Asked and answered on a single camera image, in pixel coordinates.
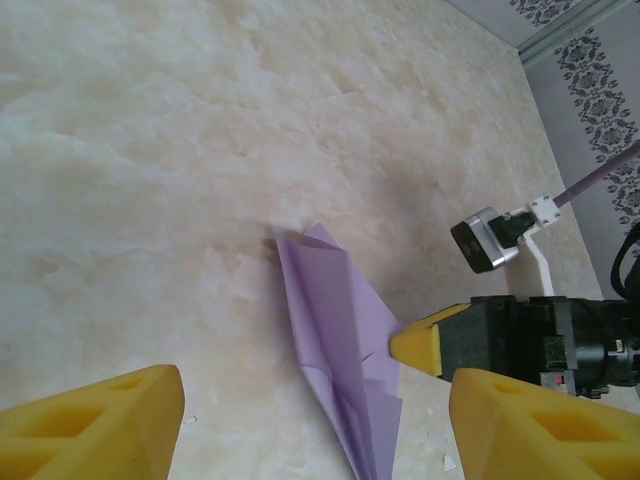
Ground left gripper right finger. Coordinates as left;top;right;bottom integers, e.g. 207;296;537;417
448;367;640;480

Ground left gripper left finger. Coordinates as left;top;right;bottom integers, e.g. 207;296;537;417
0;364;186;480

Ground purple paper sheet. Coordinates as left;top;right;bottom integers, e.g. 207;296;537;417
273;222;405;480

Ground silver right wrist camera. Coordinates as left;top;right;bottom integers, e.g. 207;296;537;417
449;207;524;275

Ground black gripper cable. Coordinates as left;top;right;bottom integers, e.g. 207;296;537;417
612;232;640;301

